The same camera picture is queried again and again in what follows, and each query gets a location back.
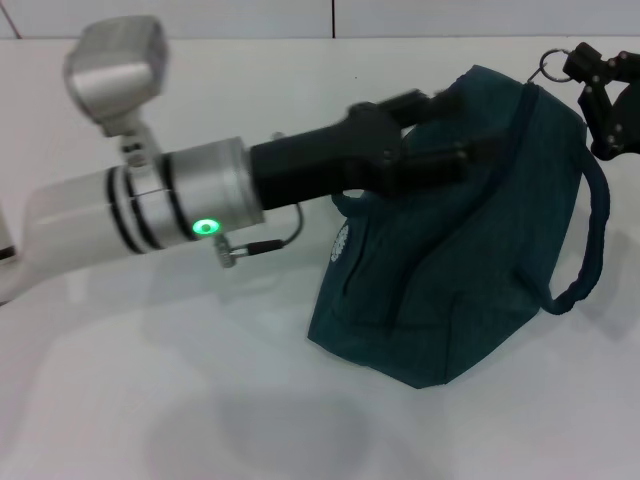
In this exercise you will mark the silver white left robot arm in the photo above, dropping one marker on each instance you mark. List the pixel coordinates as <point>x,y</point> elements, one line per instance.
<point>200,190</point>

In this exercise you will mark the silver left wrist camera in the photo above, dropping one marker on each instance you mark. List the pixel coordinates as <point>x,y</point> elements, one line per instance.
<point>115,80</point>

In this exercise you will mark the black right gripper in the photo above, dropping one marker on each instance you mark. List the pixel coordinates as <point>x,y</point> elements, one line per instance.
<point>631,115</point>

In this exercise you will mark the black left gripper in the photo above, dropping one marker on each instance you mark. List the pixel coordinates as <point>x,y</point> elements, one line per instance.
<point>320,160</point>

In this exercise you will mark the dark teal insulated bag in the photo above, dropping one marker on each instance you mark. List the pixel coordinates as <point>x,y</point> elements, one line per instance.
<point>450,275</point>

